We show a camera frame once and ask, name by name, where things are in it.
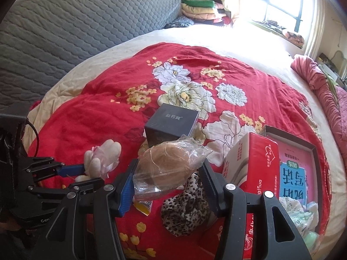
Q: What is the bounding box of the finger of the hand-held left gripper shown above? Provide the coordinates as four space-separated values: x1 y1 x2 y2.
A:
24 156 87 180
27 177 105 197

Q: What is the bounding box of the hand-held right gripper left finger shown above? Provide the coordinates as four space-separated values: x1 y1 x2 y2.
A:
46 158 139 260

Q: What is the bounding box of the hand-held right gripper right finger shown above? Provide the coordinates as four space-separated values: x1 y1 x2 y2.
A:
199 158 312 260

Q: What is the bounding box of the clear plastic bag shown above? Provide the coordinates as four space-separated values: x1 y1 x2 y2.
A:
134 135 213 201

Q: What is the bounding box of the white floral scrunchie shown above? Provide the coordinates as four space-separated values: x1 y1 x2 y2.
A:
279 196 304 217

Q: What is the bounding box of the dark rimmed box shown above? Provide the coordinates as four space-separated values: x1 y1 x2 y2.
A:
262 125 324 239

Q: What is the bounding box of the green printed tissue pack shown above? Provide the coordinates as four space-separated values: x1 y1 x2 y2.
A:
291 203 319 231

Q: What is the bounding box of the pale tissue pack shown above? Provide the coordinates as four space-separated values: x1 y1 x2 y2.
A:
301 230 319 250

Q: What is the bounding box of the yellow packet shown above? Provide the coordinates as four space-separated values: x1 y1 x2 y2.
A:
133 199 154 216

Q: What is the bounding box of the leopard print scrunchie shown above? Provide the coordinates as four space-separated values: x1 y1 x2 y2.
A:
161 172 217 236

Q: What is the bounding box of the red tissue box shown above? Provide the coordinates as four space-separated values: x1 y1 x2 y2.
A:
222 133 281 260

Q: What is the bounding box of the red floral blanket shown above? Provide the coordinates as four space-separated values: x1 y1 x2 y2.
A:
27 42 332 260

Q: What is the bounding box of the dark glossy box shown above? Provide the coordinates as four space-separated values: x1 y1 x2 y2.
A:
144 103 199 148

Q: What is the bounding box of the pink book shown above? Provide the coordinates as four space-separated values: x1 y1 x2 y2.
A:
271 138 318 206

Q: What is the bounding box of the cream bed sheet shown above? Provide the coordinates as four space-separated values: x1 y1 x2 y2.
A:
23 23 347 260

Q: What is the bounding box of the grey quilted headboard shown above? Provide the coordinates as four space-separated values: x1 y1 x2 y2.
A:
0 0 182 114

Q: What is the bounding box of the pink quilt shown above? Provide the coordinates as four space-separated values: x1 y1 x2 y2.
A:
291 54 347 174

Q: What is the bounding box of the dark patterned cloth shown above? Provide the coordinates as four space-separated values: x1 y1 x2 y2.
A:
164 16 195 29

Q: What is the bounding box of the brown patterned cushion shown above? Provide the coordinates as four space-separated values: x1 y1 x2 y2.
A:
283 31 305 47

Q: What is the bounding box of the dark clothes pile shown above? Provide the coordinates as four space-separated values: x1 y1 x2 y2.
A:
252 19 285 33

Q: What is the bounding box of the pink folded cloth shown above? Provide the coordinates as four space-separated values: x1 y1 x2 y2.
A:
214 3 226 23

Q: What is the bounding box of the beige folded quilt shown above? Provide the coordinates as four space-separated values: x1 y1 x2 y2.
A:
181 4 219 20

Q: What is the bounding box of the green folded blanket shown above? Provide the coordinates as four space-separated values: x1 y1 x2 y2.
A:
182 0 216 8

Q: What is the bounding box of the dresser mirror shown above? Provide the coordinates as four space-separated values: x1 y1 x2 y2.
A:
333 50 347 72

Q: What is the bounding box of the black cable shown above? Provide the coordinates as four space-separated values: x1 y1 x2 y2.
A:
26 118 40 155

